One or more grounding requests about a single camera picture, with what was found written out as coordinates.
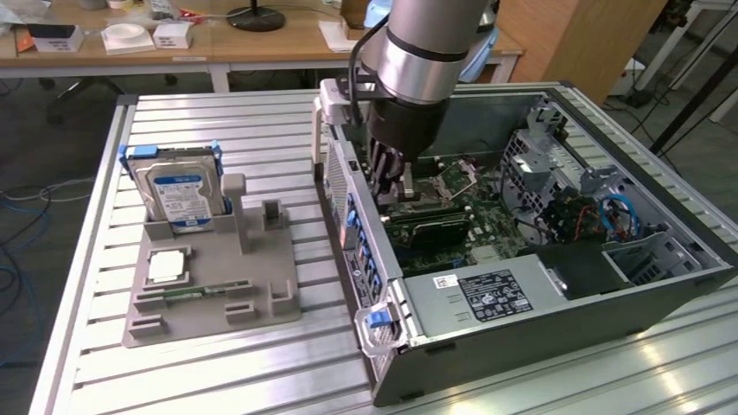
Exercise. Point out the white paper box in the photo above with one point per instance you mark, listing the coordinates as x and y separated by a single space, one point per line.
334 36

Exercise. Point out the black office chair base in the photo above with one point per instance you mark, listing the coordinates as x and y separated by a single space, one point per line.
80 86

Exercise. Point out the black lamp base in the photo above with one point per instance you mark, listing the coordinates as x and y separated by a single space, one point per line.
256 19

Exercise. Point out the white square dish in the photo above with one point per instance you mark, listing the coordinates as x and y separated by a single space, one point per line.
127 41

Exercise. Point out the green GPU card black fan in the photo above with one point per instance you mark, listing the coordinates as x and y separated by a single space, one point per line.
438 231

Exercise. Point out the silver CPU chip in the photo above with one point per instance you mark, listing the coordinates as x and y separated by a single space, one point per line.
167 266

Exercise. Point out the perforated metal disk bay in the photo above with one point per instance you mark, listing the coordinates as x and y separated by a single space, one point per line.
530 164

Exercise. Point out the wooden cabinet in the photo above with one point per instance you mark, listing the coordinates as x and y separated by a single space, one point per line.
576 43

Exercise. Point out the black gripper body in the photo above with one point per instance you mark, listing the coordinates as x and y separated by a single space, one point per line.
403 125

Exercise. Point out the white floor unit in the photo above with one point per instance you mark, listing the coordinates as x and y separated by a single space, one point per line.
625 82

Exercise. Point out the blue release latch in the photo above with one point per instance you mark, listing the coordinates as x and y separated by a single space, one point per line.
379 321

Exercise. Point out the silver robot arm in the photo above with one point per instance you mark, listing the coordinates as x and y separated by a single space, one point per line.
420 52

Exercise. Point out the wooden desk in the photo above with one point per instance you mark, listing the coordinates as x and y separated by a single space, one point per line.
115 60

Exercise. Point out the wide white labelled box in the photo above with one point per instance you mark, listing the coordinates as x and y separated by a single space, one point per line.
57 44

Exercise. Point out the square white labelled box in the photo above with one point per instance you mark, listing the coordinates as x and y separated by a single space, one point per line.
172 36

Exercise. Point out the green RAM stick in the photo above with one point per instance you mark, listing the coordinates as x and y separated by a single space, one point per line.
189 292

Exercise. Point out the grey parts rack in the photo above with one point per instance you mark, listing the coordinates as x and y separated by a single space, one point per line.
219 259

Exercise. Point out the silver socket cover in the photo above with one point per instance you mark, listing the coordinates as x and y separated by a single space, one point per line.
460 173

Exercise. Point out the black phone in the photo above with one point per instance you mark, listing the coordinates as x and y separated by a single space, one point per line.
52 31

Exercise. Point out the hard disk with blue bracket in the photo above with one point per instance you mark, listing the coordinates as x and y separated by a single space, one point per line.
172 194

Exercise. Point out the black open PC case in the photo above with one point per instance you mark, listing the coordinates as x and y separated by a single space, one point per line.
519 354

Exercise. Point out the CPU socket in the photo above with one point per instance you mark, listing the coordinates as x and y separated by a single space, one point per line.
432 190

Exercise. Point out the grey power supply unit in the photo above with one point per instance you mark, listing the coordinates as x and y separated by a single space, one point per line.
438 311

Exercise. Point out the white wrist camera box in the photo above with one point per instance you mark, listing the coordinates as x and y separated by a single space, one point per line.
334 104

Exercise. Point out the grey sloped disk bay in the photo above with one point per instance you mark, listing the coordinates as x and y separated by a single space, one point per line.
651 263

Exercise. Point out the brown cardboard box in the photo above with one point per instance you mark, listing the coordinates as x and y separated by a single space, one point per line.
351 15

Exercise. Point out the green motherboard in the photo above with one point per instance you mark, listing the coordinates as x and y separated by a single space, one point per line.
490 216

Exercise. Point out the silver chipset heatsink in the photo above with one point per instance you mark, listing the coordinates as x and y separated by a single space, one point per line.
490 253

